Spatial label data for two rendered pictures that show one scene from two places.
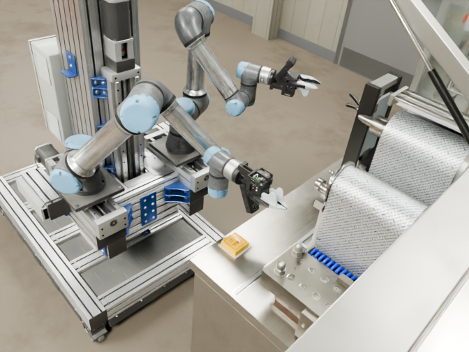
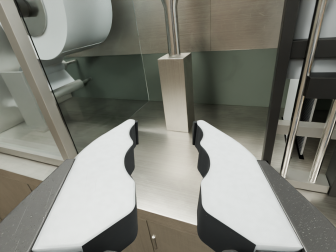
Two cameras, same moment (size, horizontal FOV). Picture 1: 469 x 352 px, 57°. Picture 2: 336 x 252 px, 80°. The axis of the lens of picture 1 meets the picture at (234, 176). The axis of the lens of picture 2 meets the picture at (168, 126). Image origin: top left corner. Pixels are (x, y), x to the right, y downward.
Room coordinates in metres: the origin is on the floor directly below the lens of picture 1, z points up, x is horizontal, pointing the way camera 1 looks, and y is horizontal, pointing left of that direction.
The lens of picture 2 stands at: (1.73, -0.19, 1.30)
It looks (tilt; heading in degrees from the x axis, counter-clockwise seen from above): 29 degrees down; 255
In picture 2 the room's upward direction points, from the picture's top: 7 degrees counter-clockwise
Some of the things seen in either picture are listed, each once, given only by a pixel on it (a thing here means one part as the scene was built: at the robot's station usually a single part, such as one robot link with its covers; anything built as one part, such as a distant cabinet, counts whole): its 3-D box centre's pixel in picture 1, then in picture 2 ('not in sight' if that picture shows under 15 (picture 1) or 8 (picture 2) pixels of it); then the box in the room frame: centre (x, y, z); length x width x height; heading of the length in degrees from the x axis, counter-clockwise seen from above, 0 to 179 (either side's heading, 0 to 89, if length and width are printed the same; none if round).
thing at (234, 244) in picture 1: (234, 244); not in sight; (1.05, -0.03, 0.91); 0.07 x 0.07 x 0.02; 49
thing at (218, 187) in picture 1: (218, 179); not in sight; (1.27, 0.06, 1.01); 0.11 x 0.08 x 0.11; 1
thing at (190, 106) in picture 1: (182, 114); not in sight; (1.75, 0.27, 0.98); 0.13 x 0.12 x 0.14; 163
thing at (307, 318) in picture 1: (313, 334); not in sight; (0.69, -0.27, 0.96); 0.10 x 0.03 x 0.11; 49
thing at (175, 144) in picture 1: (181, 137); not in sight; (1.74, 0.27, 0.87); 0.15 x 0.15 x 0.10
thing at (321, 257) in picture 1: (340, 272); not in sight; (0.87, -0.35, 1.03); 0.21 x 0.04 x 0.03; 49
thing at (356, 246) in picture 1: (353, 245); not in sight; (0.89, -0.36, 1.13); 0.23 x 0.01 x 0.18; 49
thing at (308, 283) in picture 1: (331, 304); not in sight; (0.77, -0.32, 1.00); 0.40 x 0.16 x 0.06; 49
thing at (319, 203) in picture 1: (320, 218); not in sight; (1.07, -0.30, 1.05); 0.06 x 0.05 x 0.31; 49
